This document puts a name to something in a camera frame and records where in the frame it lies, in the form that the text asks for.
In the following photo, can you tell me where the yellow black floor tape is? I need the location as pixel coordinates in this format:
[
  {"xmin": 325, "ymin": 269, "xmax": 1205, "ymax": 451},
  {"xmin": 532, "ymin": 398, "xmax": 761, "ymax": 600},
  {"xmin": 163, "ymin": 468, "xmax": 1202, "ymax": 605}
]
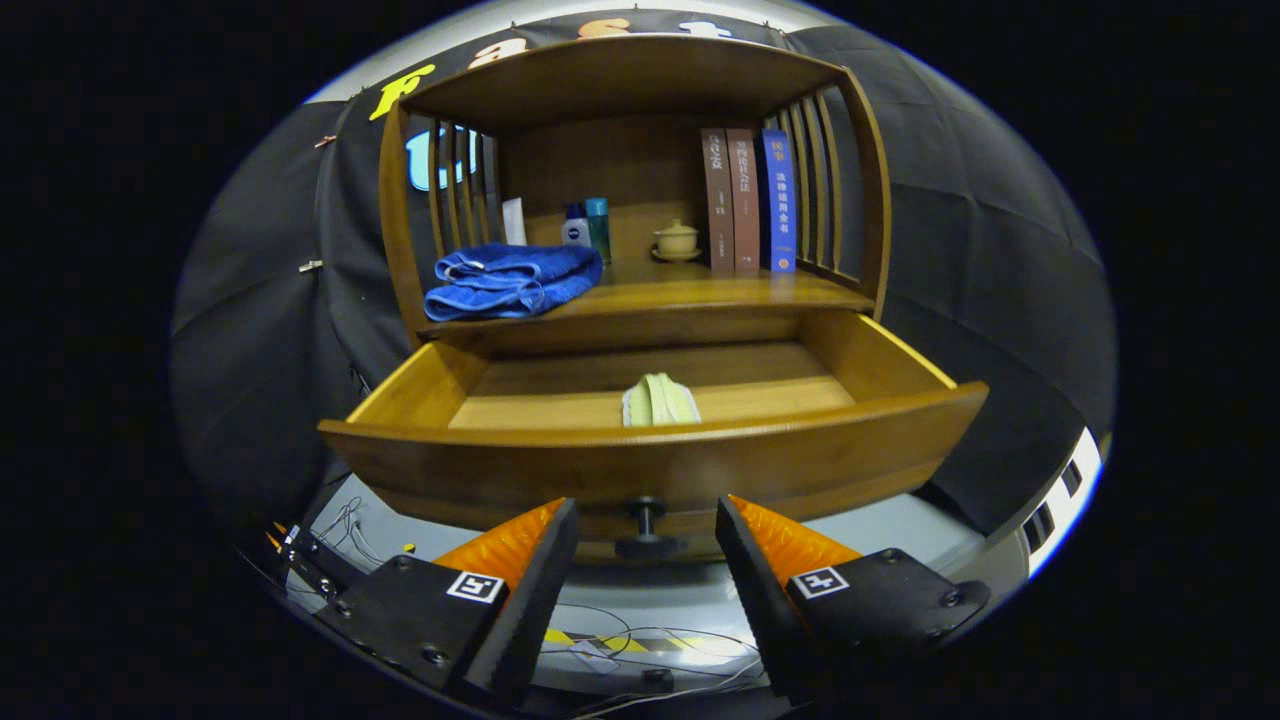
[{"xmin": 543, "ymin": 627, "xmax": 763, "ymax": 663}]

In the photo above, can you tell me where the blue book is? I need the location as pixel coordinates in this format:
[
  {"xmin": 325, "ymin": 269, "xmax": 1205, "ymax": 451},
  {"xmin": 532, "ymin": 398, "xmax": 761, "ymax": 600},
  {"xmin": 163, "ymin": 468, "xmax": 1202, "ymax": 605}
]
[{"xmin": 758, "ymin": 128, "xmax": 798, "ymax": 274}]

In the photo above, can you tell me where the wooden drawer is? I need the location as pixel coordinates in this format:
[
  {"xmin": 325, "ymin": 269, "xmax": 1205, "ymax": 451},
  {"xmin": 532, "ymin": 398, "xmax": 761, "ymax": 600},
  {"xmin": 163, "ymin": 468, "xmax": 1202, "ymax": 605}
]
[{"xmin": 318, "ymin": 308, "xmax": 991, "ymax": 563}]

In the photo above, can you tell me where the blue folded towel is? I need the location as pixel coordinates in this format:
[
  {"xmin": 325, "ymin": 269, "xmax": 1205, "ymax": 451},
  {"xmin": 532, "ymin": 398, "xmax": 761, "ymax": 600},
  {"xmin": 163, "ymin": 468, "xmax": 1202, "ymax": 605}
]
[{"xmin": 424, "ymin": 243, "xmax": 604, "ymax": 322}]

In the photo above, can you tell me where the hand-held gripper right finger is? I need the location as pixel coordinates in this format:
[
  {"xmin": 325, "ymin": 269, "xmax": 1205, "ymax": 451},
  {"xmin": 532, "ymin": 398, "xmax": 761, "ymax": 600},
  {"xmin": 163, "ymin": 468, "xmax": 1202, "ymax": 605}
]
[{"xmin": 714, "ymin": 494, "xmax": 993, "ymax": 703}]

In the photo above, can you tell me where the black box with orange wires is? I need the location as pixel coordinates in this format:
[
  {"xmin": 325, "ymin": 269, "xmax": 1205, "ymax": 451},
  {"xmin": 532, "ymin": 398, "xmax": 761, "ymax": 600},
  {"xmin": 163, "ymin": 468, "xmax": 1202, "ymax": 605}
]
[{"xmin": 265, "ymin": 520, "xmax": 361, "ymax": 601}]

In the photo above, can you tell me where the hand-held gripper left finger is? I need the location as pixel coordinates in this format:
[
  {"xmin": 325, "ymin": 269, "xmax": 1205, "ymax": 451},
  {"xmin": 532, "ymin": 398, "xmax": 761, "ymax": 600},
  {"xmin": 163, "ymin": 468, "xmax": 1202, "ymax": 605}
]
[{"xmin": 316, "ymin": 497, "xmax": 581, "ymax": 705}]

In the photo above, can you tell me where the dark brown book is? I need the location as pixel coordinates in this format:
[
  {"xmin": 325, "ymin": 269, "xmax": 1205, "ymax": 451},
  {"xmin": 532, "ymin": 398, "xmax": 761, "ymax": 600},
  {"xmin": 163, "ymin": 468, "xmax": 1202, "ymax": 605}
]
[{"xmin": 700, "ymin": 128, "xmax": 736, "ymax": 276}]

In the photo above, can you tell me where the reddish brown book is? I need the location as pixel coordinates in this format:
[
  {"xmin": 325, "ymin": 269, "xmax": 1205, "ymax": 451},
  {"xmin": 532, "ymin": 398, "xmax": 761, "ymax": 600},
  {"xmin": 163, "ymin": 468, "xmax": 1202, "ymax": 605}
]
[{"xmin": 726, "ymin": 128, "xmax": 763, "ymax": 276}]

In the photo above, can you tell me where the wooden cabinet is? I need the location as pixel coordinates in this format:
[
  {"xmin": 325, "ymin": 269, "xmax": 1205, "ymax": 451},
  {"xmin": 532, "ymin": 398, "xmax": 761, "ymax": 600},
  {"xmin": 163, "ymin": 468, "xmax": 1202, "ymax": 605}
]
[{"xmin": 378, "ymin": 35, "xmax": 893, "ymax": 351}]

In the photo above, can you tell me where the black backdrop cloth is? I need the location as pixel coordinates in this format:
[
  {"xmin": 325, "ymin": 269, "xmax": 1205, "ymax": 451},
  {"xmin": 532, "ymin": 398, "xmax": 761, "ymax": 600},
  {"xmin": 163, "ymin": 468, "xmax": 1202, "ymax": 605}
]
[{"xmin": 170, "ymin": 10, "xmax": 1116, "ymax": 536}]

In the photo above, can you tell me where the beige lidded teacup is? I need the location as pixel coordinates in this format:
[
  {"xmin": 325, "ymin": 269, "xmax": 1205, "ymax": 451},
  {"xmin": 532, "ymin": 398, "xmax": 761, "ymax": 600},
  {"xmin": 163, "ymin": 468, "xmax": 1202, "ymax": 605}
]
[{"xmin": 651, "ymin": 219, "xmax": 703, "ymax": 264}]

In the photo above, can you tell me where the white slotted panel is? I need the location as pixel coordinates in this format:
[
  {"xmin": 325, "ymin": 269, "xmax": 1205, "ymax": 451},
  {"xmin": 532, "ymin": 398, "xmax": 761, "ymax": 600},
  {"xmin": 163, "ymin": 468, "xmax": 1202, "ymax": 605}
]
[{"xmin": 1020, "ymin": 428, "xmax": 1106, "ymax": 581}]

